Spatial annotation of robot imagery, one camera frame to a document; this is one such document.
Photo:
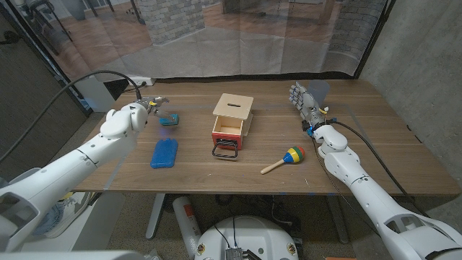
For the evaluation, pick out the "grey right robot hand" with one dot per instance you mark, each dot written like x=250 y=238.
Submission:
x=309 y=108

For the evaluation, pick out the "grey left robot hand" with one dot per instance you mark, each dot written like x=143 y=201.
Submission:
x=155 y=106

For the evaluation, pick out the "teal toy phone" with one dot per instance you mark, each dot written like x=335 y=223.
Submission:
x=174 y=122

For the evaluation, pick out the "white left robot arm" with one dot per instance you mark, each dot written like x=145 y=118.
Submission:
x=72 y=166

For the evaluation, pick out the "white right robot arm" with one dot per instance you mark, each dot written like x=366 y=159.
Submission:
x=368 y=195

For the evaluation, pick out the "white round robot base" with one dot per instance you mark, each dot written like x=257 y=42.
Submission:
x=245 y=234

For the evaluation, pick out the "blue ice pack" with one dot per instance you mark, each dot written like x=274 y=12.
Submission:
x=164 y=153

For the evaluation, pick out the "colourful wooden maraca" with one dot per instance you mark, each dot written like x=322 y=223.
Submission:
x=294 y=154

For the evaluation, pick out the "translucent grey cup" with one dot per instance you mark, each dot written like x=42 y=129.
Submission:
x=319 y=90

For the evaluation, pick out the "white power strip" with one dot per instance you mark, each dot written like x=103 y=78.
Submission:
x=146 y=81

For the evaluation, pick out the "white cabinet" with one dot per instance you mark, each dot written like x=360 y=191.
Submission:
x=94 y=95

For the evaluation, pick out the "wooden box with slot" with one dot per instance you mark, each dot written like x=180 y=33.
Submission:
x=234 y=104

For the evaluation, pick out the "printed room backdrop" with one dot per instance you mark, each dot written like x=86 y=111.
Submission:
x=216 y=43

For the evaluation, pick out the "grey table leg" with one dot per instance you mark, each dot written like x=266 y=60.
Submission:
x=156 y=216
x=337 y=220

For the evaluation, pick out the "white cylinder with orange label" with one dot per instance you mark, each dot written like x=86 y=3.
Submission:
x=187 y=227

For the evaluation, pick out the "dark grey partition panel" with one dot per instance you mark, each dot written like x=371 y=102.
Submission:
x=21 y=90

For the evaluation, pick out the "black backdrop frame pole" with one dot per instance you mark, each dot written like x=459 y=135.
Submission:
x=374 y=39

